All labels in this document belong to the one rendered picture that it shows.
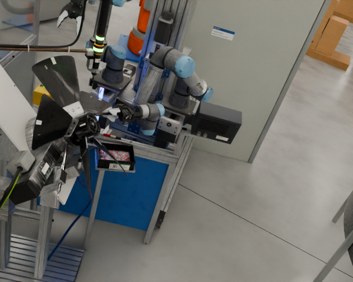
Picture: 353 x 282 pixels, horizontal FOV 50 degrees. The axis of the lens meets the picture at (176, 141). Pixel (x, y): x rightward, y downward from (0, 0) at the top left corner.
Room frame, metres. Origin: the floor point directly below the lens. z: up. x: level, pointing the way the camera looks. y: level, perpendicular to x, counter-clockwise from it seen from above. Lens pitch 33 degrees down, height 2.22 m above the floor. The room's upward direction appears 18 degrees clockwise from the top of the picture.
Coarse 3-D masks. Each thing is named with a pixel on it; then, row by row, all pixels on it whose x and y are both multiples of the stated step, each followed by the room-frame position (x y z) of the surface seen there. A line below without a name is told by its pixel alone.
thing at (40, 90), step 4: (36, 88) 1.86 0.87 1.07; (40, 88) 1.87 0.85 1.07; (44, 88) 1.89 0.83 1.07; (36, 92) 1.83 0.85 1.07; (40, 92) 1.83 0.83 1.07; (44, 92) 1.85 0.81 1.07; (48, 92) 1.86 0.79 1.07; (36, 96) 1.83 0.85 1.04; (40, 96) 1.83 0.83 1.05; (36, 100) 1.83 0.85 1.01; (40, 100) 1.83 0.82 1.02; (36, 104) 1.83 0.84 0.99
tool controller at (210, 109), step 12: (204, 108) 1.97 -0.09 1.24; (216, 108) 2.00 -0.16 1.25; (228, 108) 2.04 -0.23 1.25; (204, 120) 1.93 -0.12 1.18; (216, 120) 1.93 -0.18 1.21; (228, 120) 1.94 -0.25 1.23; (240, 120) 1.97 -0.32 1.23; (192, 132) 1.96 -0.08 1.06; (204, 132) 1.96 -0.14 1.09; (216, 132) 1.96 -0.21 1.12; (228, 132) 1.96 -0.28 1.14
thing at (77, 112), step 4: (72, 104) 1.50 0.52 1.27; (76, 104) 1.51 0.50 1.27; (80, 104) 1.52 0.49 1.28; (64, 108) 1.47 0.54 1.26; (68, 108) 1.48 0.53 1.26; (72, 108) 1.49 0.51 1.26; (76, 108) 1.50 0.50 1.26; (80, 108) 1.51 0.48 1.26; (68, 112) 1.47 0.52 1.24; (72, 112) 1.48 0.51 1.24; (76, 112) 1.49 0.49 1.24; (80, 112) 1.50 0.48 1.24; (72, 116) 1.47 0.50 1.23
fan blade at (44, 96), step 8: (48, 96) 1.27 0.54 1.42; (40, 104) 1.22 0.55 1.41; (48, 104) 1.26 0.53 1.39; (56, 104) 1.30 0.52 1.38; (40, 112) 1.21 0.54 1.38; (48, 112) 1.24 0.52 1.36; (56, 112) 1.29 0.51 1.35; (64, 112) 1.33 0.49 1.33; (40, 120) 1.20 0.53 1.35; (48, 120) 1.24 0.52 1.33; (56, 120) 1.28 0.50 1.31; (64, 120) 1.33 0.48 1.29; (40, 128) 1.19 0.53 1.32; (48, 128) 1.23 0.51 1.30; (56, 128) 1.28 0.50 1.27; (64, 128) 1.34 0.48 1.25; (48, 136) 1.24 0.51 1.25; (56, 136) 1.29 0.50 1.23; (32, 144) 1.14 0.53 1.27; (40, 144) 1.19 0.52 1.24
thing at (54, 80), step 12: (48, 60) 1.53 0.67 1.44; (60, 60) 1.58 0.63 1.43; (72, 60) 1.63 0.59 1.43; (36, 72) 1.47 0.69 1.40; (48, 72) 1.50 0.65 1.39; (60, 72) 1.54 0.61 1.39; (72, 72) 1.59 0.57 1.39; (48, 84) 1.48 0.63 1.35; (60, 84) 1.51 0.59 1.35; (72, 84) 1.55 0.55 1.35; (60, 96) 1.48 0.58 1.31; (72, 96) 1.52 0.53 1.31
